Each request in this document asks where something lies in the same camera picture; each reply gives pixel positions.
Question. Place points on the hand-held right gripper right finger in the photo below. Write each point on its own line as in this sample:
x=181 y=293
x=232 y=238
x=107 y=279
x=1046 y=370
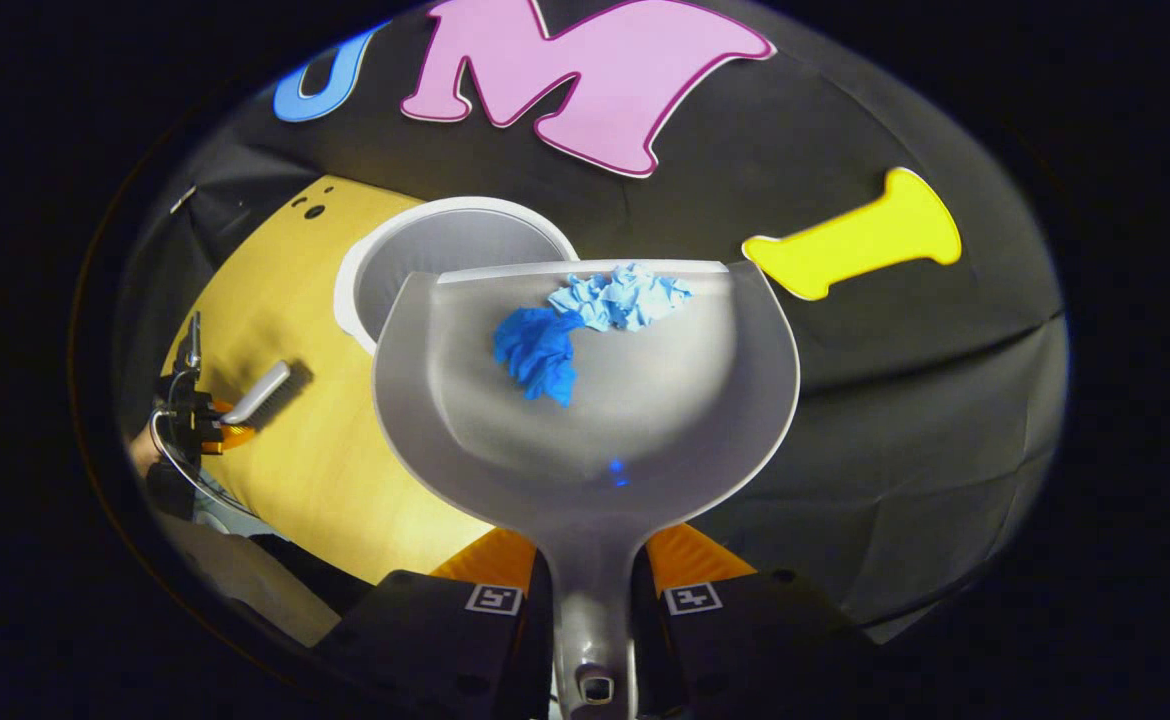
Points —
x=745 y=650

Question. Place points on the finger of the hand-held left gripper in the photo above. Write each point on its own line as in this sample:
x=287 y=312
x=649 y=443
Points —
x=217 y=407
x=235 y=438

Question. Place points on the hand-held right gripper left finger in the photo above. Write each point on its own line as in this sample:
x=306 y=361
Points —
x=445 y=640

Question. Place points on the grey small broom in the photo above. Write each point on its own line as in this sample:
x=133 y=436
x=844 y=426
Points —
x=260 y=392

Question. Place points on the grey plastic dustpan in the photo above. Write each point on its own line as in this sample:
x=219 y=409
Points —
x=645 y=420

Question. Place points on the white ribbed garbage bin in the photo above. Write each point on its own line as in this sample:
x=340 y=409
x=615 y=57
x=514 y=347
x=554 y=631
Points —
x=445 y=250

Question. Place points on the dark blue paper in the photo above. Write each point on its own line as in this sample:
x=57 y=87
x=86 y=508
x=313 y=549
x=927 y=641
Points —
x=540 y=350

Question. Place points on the light blue paper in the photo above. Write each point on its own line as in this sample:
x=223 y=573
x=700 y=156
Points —
x=650 y=295
x=585 y=300

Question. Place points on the person's beige trouser leg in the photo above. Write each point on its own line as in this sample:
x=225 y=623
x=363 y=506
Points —
x=245 y=590

